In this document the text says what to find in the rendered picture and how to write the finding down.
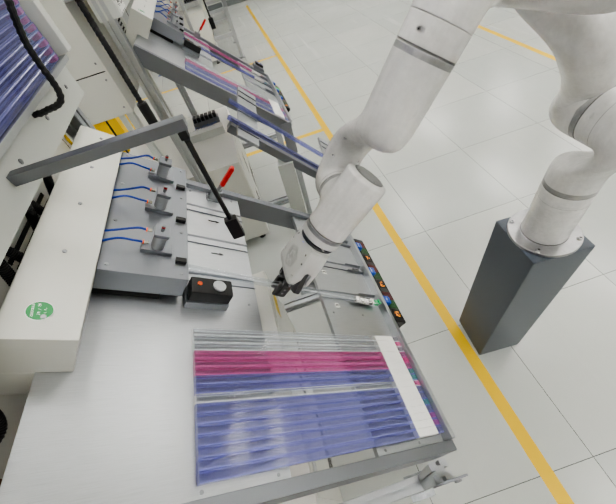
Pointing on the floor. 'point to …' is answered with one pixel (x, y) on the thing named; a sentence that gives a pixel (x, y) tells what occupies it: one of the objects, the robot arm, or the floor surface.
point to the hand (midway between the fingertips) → (281, 285)
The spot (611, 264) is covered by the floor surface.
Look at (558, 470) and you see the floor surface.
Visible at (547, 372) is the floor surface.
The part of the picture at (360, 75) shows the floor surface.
